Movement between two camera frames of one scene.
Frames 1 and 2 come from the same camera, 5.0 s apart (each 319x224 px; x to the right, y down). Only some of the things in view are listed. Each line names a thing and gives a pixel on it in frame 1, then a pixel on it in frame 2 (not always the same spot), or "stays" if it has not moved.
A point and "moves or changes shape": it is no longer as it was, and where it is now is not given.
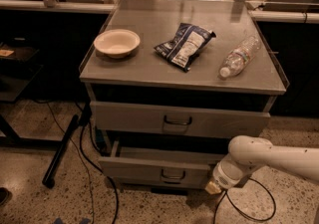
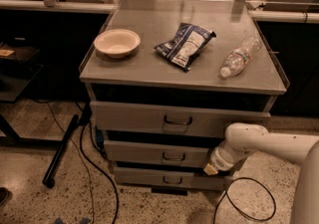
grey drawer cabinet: (173, 83) stays
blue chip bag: (185, 45) stays
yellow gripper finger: (212, 188) → (209, 170)
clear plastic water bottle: (240, 57) stays
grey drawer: (162, 166) moves or changes shape
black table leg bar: (50, 175) stays
